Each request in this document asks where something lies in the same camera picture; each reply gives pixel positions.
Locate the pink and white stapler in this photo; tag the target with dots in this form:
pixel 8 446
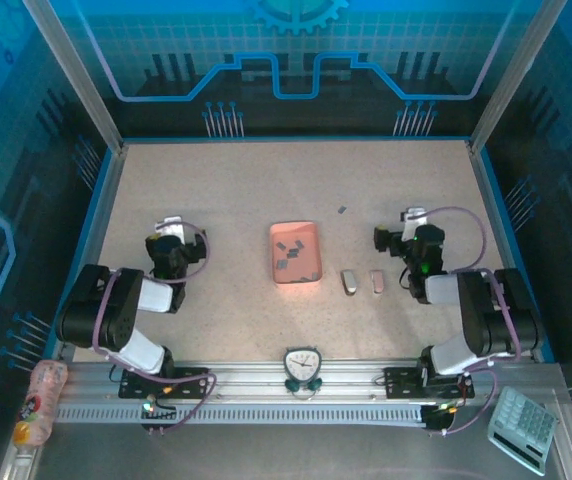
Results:
pixel 377 282

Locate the brown and white stapler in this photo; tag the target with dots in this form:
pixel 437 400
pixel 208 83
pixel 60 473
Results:
pixel 350 282

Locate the pink plastic tray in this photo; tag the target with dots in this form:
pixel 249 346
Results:
pixel 308 260

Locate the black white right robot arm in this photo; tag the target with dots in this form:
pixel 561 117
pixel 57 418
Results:
pixel 486 320

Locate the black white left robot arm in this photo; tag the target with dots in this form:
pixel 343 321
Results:
pixel 116 320

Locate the aluminium table side bar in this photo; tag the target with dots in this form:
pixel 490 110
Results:
pixel 500 240
pixel 96 240

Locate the white alarm clock teal bells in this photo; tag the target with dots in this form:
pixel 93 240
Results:
pixel 302 364

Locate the black controller box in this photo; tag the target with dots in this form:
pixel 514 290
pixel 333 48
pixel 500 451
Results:
pixel 158 412
pixel 438 417

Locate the pink plastic bottle yellow cap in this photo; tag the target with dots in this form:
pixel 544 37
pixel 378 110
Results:
pixel 41 400

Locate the teal desk calculator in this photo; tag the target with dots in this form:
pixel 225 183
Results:
pixel 521 425

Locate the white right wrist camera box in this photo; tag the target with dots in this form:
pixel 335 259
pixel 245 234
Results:
pixel 411 222

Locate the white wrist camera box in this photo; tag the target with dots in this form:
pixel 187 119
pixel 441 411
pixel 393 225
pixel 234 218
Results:
pixel 411 222
pixel 171 227

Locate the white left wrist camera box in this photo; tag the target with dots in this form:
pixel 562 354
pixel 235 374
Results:
pixel 171 227

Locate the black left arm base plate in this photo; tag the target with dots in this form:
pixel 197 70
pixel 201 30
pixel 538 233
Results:
pixel 193 375

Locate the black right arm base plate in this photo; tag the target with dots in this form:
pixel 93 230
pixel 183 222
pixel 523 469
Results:
pixel 398 382

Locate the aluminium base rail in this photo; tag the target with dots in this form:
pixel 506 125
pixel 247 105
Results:
pixel 266 375

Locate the aluminium frame post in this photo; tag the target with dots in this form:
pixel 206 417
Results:
pixel 75 75
pixel 516 75

